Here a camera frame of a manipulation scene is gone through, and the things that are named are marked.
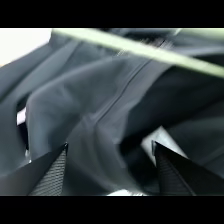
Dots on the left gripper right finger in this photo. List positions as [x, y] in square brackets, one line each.
[186, 176]

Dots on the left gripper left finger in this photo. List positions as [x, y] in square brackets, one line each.
[36, 178]

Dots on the black long-sleeved shirt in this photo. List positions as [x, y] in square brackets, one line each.
[100, 100]

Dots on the pale green clothes hanger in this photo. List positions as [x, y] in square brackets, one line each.
[133, 46]

